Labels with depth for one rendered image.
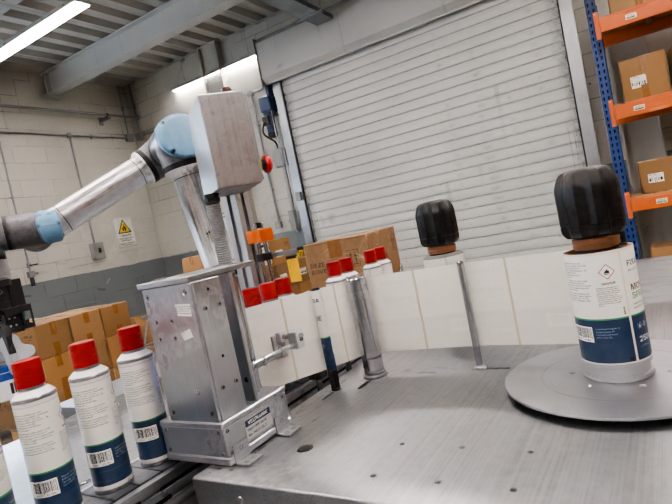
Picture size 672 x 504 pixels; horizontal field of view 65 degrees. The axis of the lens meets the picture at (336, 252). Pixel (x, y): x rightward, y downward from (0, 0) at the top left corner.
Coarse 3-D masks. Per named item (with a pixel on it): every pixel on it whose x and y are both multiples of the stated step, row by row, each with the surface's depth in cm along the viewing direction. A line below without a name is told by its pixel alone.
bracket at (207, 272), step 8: (232, 264) 79; (240, 264) 78; (248, 264) 80; (192, 272) 80; (200, 272) 74; (208, 272) 73; (216, 272) 74; (224, 272) 75; (152, 280) 77; (160, 280) 75; (168, 280) 72; (176, 280) 71; (184, 280) 70; (192, 280) 70; (144, 288) 75
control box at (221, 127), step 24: (216, 96) 105; (240, 96) 106; (192, 120) 113; (216, 120) 104; (240, 120) 106; (216, 144) 104; (240, 144) 106; (216, 168) 104; (240, 168) 106; (216, 192) 109; (240, 192) 120
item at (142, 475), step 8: (296, 384) 104; (288, 392) 100; (136, 464) 79; (160, 464) 77; (168, 464) 77; (136, 472) 76; (144, 472) 76; (152, 472) 75; (160, 472) 75; (136, 480) 73; (144, 480) 73; (88, 488) 74; (128, 488) 71; (136, 488) 71; (88, 496) 71; (96, 496) 71; (104, 496) 70; (112, 496) 70; (120, 496) 69
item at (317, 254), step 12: (384, 228) 193; (324, 240) 196; (336, 240) 179; (348, 240) 178; (360, 240) 176; (372, 240) 180; (384, 240) 190; (312, 252) 184; (324, 252) 182; (336, 252) 180; (348, 252) 178; (360, 252) 176; (396, 252) 200; (312, 264) 184; (324, 264) 183; (360, 264) 177; (396, 264) 198; (312, 276) 185; (324, 276) 183
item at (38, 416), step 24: (24, 360) 66; (24, 384) 64; (48, 384) 67; (24, 408) 64; (48, 408) 65; (24, 432) 64; (48, 432) 65; (24, 456) 65; (48, 456) 64; (72, 456) 67; (48, 480) 64; (72, 480) 66
